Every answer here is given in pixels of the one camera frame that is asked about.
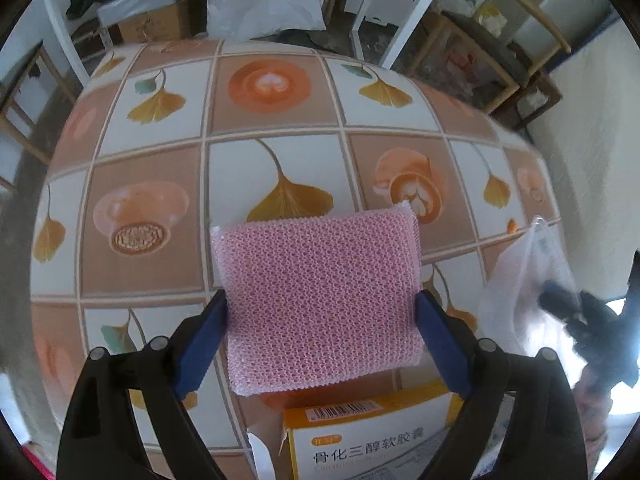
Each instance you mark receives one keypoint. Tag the brown cardboard box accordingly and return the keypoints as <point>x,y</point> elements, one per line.
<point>150,25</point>

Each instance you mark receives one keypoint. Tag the white flat box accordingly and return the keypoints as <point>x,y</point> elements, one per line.
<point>140,2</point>

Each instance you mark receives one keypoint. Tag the pink mesh sponge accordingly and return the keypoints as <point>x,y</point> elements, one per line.
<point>320,300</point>

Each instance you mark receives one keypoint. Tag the white plastic bag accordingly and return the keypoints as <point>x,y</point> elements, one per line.
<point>265,0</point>

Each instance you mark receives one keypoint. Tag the white side table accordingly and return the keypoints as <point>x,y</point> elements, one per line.
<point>400,30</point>

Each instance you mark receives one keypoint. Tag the white printed bag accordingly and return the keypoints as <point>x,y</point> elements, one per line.
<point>487,15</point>

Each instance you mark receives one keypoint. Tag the person's right forearm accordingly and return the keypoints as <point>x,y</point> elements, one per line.
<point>592,420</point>

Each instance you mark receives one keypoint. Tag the white paper leaflet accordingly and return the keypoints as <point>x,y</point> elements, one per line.
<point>262,460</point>

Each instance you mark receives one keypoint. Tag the clear plastic bag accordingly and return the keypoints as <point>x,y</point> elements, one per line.
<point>515,300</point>

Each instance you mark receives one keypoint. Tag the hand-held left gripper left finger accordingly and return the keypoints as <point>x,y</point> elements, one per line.
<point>205,345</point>

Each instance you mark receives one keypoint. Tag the wooden chair black seat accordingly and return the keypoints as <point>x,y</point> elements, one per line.
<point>480,35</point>
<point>22,132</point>

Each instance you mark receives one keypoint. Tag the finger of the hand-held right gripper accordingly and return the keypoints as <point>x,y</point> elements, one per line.
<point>557,300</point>

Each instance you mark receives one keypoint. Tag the dark wooden stool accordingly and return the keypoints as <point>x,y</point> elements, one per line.
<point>537,100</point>

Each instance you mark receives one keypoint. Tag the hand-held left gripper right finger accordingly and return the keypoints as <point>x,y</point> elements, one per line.
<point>445,345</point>

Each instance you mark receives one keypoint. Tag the white refrigerator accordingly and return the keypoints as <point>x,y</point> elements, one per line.
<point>565,10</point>

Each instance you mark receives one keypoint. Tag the white mattress blue edge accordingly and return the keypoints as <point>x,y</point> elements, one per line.
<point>585,150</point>

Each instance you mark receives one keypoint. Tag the orange white medicine box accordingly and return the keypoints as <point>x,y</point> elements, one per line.
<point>360,445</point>

